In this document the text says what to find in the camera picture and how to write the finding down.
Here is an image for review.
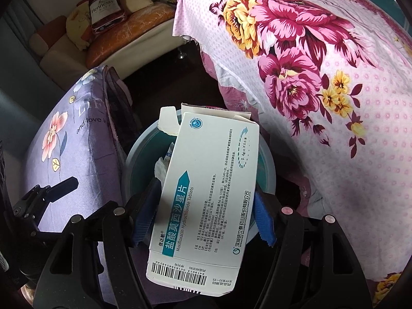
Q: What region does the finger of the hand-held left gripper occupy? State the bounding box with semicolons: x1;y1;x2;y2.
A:
30;176;79;207

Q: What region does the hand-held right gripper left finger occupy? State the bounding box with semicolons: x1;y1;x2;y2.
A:
39;177;163;309

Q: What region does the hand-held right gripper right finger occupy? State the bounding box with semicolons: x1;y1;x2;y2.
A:
253;191;371;309

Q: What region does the teal trash bin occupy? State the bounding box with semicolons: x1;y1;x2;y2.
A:
122;109;277;232

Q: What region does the purple floral blanket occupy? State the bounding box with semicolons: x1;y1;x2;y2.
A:
22;66;142;277

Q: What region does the white crumpled tissue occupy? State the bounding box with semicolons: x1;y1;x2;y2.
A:
154;156;169;181

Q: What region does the grey curtain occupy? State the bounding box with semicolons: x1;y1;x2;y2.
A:
0;0;65;168

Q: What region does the pink floral bed sheet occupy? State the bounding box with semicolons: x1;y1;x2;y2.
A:
173;0;412;309

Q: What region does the pink white quilt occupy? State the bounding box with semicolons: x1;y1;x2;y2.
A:
200;47;325;219

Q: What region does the yellow pillow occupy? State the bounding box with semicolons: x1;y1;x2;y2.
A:
66;8;94;50

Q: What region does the cream sofa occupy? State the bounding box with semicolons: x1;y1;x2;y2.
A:
27;0;181;78

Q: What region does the orange leather seat cushion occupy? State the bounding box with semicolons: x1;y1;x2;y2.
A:
85;5;176;66

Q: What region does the bottle-shaped pillow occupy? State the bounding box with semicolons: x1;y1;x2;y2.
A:
88;0;127;34

